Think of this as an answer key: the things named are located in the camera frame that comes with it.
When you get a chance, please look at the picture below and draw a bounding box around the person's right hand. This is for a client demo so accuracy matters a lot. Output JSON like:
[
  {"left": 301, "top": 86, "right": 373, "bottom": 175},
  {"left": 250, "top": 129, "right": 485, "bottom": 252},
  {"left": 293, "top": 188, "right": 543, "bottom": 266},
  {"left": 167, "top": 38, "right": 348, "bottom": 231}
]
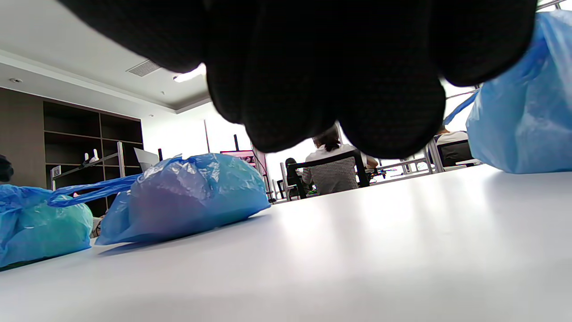
[{"left": 58, "top": 0, "right": 538, "bottom": 159}]

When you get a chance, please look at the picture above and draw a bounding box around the blue plastic bag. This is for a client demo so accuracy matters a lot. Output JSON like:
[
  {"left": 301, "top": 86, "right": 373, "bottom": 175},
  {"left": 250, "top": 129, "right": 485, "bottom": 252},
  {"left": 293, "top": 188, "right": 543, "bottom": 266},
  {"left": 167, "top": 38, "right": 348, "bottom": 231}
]
[
  {"left": 444, "top": 10, "right": 572, "bottom": 174},
  {"left": 0, "top": 184, "right": 94, "bottom": 269},
  {"left": 47, "top": 153, "right": 271, "bottom": 246}
]

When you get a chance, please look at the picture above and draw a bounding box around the black mesh office chair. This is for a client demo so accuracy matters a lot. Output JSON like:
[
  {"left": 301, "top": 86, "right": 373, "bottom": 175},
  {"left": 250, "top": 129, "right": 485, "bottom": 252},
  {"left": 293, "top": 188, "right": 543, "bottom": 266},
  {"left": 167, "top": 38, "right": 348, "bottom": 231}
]
[{"left": 286, "top": 150, "right": 371, "bottom": 200}]

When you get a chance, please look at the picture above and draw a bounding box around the monitor with pink screen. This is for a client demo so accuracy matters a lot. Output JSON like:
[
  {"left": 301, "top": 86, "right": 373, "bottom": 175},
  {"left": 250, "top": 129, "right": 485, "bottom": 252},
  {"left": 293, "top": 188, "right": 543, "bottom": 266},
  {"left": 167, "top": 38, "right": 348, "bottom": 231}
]
[{"left": 220, "top": 150, "right": 256, "bottom": 169}]

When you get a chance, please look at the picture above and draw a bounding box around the long ceiling light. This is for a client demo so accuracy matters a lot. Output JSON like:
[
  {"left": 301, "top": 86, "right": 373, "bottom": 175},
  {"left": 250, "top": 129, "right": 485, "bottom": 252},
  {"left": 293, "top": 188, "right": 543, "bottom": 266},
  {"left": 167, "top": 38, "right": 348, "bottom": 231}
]
[{"left": 173, "top": 64, "right": 207, "bottom": 83}]

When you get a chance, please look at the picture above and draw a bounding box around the ceiling air vent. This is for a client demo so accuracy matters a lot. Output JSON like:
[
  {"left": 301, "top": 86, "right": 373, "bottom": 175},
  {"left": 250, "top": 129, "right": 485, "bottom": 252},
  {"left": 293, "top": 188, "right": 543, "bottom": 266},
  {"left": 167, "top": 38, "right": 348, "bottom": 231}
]
[{"left": 126, "top": 59, "right": 162, "bottom": 77}]

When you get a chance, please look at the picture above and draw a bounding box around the white monitor back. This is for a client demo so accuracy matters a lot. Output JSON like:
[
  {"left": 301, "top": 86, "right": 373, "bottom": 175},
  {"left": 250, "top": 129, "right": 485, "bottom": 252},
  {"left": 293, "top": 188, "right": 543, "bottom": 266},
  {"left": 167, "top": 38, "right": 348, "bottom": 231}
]
[{"left": 134, "top": 148, "right": 160, "bottom": 173}]

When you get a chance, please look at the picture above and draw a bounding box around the dark wooden shelf unit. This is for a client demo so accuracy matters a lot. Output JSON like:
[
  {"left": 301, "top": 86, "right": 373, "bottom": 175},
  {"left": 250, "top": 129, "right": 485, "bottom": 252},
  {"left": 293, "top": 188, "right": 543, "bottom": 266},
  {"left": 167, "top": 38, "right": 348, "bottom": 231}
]
[{"left": 0, "top": 87, "right": 144, "bottom": 217}]

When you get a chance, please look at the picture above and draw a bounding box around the grey metal frame rack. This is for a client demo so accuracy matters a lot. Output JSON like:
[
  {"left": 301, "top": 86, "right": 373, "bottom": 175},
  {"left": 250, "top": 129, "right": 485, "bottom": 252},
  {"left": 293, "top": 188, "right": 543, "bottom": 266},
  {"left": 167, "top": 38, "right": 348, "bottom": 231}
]
[{"left": 50, "top": 142, "right": 126, "bottom": 191}]

